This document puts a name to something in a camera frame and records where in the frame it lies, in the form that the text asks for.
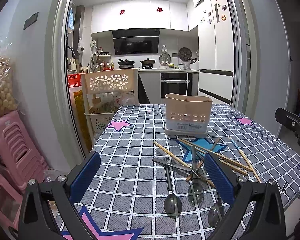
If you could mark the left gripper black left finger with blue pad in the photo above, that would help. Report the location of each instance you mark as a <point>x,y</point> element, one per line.
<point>36,220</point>

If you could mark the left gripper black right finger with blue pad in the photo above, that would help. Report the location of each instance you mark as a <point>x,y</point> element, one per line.
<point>267,220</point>

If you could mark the blue patterned chopstick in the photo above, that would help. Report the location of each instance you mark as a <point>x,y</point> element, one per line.
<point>245,158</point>

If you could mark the black handled clear spoon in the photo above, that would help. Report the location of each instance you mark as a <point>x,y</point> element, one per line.
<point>172,204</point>
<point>216,213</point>
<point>195,191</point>

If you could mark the black handled utensil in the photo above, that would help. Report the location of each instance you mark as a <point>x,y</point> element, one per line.
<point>177,166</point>

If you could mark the thick bamboo chopstick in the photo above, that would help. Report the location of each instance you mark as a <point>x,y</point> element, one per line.
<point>171,154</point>

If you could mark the thin brown chopstick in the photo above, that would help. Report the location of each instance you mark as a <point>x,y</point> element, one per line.
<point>216,143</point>

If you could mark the pink plastic stool stack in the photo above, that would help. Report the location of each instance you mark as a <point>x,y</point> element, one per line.
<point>20,161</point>

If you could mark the white refrigerator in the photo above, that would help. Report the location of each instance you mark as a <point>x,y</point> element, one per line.
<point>216,50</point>

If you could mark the beige plastic utensil holder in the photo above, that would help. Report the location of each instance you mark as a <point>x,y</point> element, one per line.
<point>187,115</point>

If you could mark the grey checked star tablecloth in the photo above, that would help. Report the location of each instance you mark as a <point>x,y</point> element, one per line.
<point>126,196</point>

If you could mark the black built-in oven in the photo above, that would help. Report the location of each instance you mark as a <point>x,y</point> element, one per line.
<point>177,83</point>

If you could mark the bag of dried beans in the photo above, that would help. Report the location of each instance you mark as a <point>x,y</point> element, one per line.
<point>7,100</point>

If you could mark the red plastic basket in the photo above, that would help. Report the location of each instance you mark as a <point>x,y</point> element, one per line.
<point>74,80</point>

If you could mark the beige flower storage rack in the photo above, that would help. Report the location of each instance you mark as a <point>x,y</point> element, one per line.
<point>104,92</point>

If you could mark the black pot on stove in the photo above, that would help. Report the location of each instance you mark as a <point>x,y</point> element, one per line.
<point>147,64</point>

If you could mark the black wok on stove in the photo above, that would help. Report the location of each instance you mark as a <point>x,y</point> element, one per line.
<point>125,64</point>

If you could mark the black range hood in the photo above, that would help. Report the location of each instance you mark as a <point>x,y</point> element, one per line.
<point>136,41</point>

